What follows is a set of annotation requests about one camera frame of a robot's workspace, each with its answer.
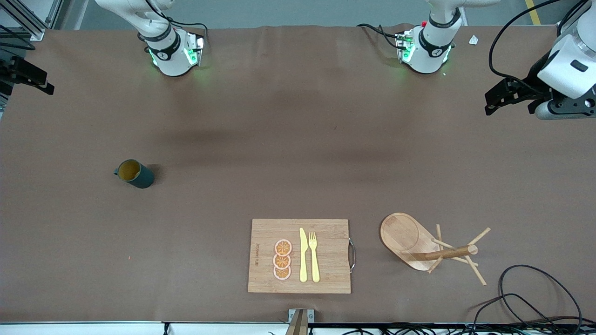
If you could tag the aluminium frame profile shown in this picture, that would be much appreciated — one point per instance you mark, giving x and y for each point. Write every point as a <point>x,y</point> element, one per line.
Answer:
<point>36,32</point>

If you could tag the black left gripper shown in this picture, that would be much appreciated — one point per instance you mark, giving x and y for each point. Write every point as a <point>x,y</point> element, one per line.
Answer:
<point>529,89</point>

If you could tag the teal mug with yellow inside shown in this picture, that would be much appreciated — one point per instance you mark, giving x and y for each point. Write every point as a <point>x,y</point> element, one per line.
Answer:
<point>142,179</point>

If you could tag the metal bracket with wooden post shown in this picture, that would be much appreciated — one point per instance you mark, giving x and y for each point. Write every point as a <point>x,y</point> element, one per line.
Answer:
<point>300,318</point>

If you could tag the yellow plastic knife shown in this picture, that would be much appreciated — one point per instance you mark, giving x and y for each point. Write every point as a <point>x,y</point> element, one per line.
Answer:
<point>303,260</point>

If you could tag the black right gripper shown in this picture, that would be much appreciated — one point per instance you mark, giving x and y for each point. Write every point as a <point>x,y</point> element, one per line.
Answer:
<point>14,70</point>

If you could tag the bamboo cutting board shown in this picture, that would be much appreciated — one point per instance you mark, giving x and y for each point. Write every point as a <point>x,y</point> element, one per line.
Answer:
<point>330,260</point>

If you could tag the orange slice toy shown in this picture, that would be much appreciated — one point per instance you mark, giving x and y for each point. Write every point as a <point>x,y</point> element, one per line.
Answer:
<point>283,246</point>
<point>281,273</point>
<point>281,262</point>

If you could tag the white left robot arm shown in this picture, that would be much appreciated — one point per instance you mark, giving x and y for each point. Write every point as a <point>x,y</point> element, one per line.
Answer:
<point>433,46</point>

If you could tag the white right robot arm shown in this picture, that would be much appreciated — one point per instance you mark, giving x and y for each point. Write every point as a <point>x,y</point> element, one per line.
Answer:
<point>170,60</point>

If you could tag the white paper scrap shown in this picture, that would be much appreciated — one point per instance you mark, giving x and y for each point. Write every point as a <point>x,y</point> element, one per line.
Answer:
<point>473,40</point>

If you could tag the wooden mug rack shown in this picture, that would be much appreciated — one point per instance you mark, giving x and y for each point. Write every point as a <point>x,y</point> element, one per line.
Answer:
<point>405,237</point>

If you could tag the yellow plastic fork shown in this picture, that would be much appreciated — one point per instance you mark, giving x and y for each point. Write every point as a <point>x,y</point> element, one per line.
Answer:
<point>315,265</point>

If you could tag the brown table cover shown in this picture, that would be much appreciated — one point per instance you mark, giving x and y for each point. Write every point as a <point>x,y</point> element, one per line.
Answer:
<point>279,139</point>

